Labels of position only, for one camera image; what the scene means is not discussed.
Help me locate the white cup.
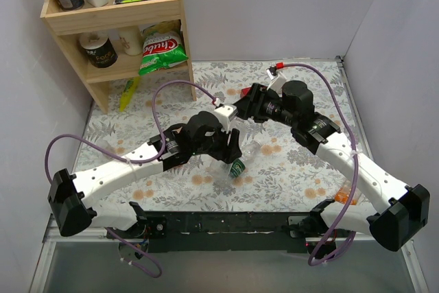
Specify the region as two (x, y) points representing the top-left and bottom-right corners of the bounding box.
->
(117, 25), (143, 56)

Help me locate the yellow green tube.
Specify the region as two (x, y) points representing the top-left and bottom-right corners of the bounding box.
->
(119, 76), (141, 112)

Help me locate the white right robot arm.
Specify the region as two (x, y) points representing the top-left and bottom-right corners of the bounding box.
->
(234, 80), (430, 252)

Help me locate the black base bar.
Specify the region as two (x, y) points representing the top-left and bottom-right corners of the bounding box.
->
(115, 202), (328, 253)

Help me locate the red toothpaste box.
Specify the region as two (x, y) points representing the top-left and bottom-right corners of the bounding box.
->
(240, 87), (251, 97)

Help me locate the green white chips bag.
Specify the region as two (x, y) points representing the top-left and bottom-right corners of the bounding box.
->
(139, 20), (189, 76)

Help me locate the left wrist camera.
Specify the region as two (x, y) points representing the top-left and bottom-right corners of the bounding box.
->
(213, 104), (238, 133)

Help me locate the wooden shelf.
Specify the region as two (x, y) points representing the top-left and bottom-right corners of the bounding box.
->
(40, 0), (198, 114)

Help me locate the small clear bottle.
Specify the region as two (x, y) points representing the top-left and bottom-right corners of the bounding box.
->
(96, 139), (116, 159)

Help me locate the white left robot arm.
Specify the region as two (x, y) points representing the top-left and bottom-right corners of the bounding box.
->
(48, 105), (241, 238)

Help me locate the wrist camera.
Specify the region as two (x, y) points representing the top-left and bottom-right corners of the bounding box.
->
(266, 62), (287, 94)
(213, 104), (238, 133)

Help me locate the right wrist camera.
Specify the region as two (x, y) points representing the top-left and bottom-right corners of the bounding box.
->
(266, 62), (287, 94)

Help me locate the black paper cup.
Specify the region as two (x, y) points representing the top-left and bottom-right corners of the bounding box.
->
(79, 31), (118, 69)

